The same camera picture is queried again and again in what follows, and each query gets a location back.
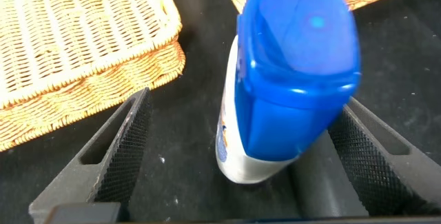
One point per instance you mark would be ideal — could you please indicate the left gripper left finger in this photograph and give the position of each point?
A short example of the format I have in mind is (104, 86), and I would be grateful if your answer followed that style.
(117, 155)

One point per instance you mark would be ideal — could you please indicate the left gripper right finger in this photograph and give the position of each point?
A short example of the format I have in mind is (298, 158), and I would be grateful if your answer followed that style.
(386, 169)

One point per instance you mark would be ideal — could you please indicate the white shampoo bottle blue cap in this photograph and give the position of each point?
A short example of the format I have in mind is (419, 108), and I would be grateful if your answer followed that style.
(293, 79)

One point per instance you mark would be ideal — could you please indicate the wicker basket holding pink mug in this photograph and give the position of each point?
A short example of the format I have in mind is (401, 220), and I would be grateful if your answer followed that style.
(76, 45)

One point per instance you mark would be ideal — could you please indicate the black table cloth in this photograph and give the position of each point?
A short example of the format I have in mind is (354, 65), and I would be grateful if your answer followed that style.
(200, 27)

